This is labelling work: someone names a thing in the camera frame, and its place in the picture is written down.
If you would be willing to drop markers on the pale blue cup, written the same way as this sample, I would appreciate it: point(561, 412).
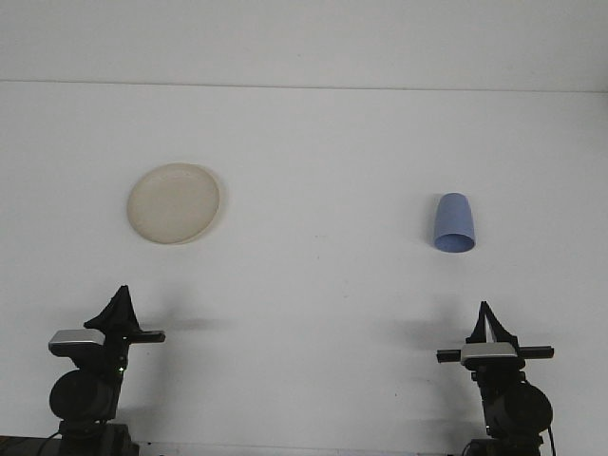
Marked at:
point(453, 218)

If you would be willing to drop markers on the pale round plate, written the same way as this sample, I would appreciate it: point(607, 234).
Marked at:
point(173, 204)

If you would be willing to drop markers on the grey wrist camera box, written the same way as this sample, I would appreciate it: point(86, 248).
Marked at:
point(76, 339)
point(489, 352)

